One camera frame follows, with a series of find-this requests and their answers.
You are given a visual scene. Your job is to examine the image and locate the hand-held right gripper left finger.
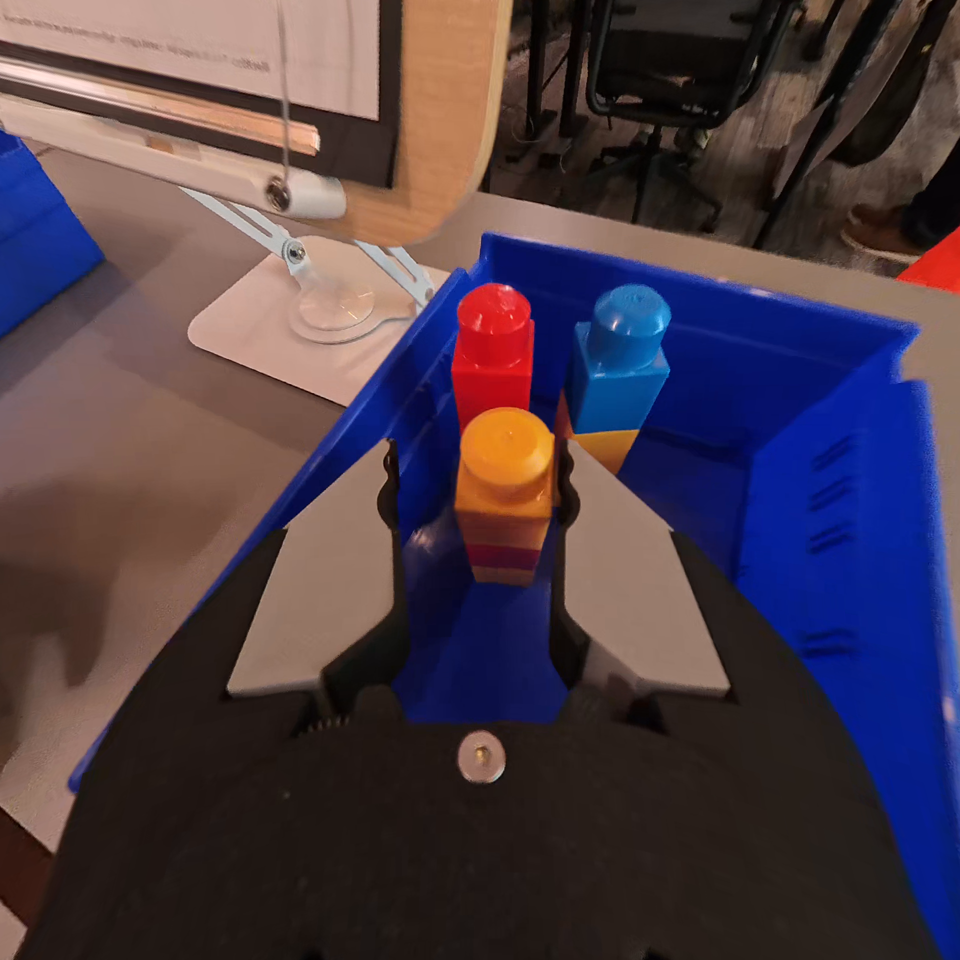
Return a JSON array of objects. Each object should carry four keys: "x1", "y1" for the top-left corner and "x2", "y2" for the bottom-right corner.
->
[{"x1": 225, "y1": 438, "x2": 412, "y2": 699}]

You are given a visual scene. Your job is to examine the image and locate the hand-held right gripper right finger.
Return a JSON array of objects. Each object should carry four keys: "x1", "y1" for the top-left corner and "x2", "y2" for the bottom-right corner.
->
[{"x1": 549, "y1": 438, "x2": 732, "y2": 721}]

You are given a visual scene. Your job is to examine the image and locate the blue plastic bin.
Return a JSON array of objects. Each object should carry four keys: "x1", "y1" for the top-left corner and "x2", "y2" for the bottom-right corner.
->
[
  {"x1": 0, "y1": 131, "x2": 106, "y2": 339},
  {"x1": 67, "y1": 231, "x2": 960, "y2": 960}
]

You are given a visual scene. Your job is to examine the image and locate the blue mega block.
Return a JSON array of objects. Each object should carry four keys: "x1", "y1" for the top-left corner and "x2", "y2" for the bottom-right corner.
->
[{"x1": 562, "y1": 285, "x2": 672, "y2": 438}]

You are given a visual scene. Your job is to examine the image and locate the black office chair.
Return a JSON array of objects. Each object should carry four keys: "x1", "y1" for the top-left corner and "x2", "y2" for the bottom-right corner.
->
[{"x1": 585, "y1": 0, "x2": 807, "y2": 226}]

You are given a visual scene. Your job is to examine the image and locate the printed instruction sheet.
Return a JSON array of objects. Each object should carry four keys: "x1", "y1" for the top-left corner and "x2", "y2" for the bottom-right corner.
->
[{"x1": 0, "y1": 0, "x2": 381, "y2": 121}]

